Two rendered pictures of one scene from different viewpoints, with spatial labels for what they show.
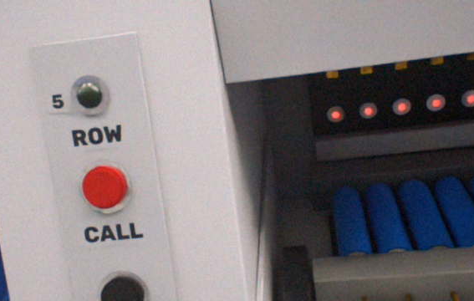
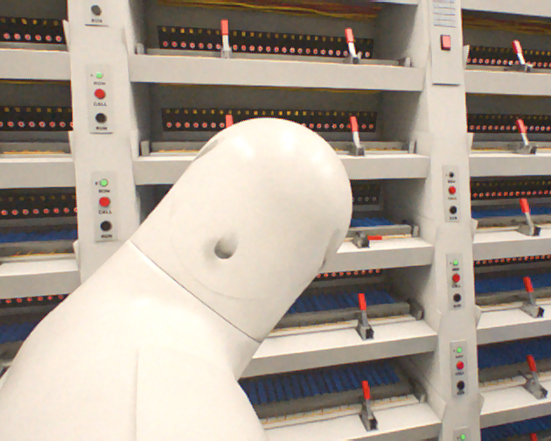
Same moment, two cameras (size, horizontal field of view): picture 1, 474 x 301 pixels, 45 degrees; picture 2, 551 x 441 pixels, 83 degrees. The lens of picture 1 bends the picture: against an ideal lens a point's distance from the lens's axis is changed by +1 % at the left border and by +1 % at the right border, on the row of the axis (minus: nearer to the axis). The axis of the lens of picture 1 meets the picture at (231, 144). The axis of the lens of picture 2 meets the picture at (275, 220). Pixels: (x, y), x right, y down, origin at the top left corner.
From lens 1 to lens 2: 0.72 m
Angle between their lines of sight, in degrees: 21
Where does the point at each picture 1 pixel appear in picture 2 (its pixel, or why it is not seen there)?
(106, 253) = (450, 202)
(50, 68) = (445, 169)
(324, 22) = (480, 168)
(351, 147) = not seen: hidden behind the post
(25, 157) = (438, 184)
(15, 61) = (439, 167)
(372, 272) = not seen: hidden behind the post
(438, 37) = (493, 172)
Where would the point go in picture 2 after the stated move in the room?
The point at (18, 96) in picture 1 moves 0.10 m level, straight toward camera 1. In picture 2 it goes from (439, 173) to (491, 166)
